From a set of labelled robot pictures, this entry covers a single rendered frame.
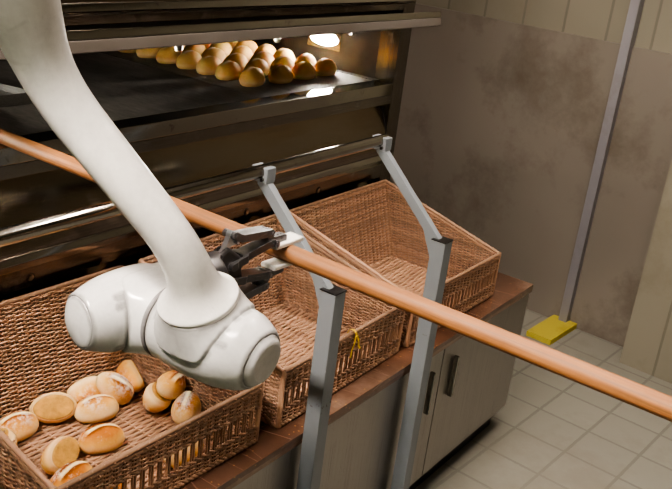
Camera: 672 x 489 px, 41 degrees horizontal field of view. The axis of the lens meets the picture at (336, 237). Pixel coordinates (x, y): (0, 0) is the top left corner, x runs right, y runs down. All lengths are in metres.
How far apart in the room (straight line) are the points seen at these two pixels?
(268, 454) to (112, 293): 0.94
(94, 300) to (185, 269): 0.17
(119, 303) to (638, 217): 3.19
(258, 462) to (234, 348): 0.96
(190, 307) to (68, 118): 0.26
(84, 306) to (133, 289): 0.06
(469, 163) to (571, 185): 0.53
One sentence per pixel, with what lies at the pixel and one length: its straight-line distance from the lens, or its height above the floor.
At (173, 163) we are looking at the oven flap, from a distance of 2.34.
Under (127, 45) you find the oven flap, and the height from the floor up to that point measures 1.40.
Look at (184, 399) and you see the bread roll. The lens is 2.10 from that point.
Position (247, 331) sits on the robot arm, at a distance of 1.08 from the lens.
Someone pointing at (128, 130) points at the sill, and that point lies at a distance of 2.18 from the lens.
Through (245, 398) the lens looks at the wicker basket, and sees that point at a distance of 1.97.
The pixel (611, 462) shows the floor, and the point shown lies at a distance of 3.42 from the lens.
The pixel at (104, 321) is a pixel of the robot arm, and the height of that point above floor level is 1.21.
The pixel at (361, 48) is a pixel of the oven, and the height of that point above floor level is 1.27.
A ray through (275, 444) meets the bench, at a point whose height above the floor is 0.58.
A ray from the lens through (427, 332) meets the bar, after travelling 2.41.
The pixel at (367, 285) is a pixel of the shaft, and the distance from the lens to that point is 1.38.
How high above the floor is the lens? 1.73
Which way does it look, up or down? 20 degrees down
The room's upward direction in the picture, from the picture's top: 7 degrees clockwise
